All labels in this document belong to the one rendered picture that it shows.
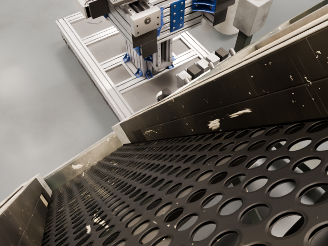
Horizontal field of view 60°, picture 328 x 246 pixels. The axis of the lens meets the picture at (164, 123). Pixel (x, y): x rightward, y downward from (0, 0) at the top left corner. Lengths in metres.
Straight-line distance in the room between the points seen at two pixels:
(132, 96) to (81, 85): 0.56
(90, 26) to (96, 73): 0.55
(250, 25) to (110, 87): 1.00
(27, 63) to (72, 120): 0.76
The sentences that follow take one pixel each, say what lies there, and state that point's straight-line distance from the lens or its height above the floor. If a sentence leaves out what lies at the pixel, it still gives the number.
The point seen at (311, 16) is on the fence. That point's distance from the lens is 1.14.
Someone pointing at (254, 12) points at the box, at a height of 0.89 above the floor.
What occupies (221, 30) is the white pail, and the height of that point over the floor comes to 0.04.
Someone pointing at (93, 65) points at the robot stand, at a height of 0.23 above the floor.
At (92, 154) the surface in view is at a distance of 0.99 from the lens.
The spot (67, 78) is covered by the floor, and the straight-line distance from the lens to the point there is 2.48.
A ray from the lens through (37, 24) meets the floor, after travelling 3.09.
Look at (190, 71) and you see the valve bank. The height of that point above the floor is 0.76.
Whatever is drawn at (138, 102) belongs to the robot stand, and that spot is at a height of 0.21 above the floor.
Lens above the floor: 1.76
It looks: 57 degrees down
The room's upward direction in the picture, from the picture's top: straight up
